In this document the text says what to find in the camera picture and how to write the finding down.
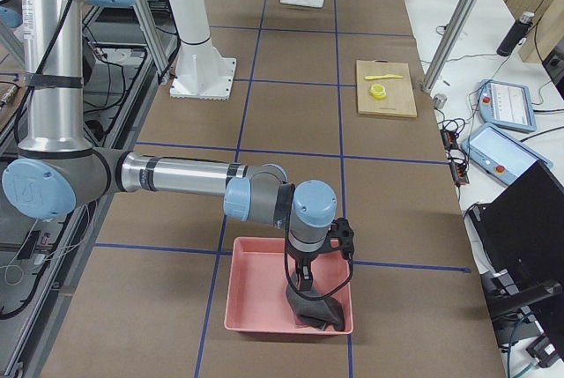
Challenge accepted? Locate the pink plastic bin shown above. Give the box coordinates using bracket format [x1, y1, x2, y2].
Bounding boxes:
[224, 237, 353, 336]

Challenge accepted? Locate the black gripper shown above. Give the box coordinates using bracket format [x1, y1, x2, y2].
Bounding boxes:
[286, 247, 322, 291]

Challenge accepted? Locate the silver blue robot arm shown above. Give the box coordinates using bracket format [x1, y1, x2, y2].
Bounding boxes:
[2, 0, 337, 299]

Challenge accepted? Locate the blue teach pendant tablet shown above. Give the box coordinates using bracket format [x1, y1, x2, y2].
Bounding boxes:
[478, 79, 537, 133]

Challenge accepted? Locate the black water bottle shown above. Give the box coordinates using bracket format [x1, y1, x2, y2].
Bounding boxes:
[496, 11, 535, 57]

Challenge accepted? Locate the grey pink towel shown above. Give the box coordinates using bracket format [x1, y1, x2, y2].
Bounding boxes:
[286, 286, 345, 331]

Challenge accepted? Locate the black monitor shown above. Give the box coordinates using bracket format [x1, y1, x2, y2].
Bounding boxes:
[469, 161, 563, 355]

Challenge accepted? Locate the bamboo cutting board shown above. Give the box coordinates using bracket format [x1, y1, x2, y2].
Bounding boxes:
[356, 60, 417, 118]

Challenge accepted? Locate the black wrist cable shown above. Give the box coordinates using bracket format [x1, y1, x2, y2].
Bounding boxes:
[283, 241, 354, 302]

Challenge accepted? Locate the yellow lemon slice toy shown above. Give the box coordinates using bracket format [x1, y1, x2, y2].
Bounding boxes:
[369, 84, 387, 100]

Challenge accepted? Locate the yellow plastic knife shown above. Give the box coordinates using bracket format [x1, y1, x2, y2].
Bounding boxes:
[364, 74, 404, 81]

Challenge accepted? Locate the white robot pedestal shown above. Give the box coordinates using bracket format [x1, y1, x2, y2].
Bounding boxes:
[169, 0, 237, 100]

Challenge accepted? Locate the aluminium frame post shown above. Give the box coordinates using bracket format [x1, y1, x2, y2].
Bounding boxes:
[421, 0, 478, 93]

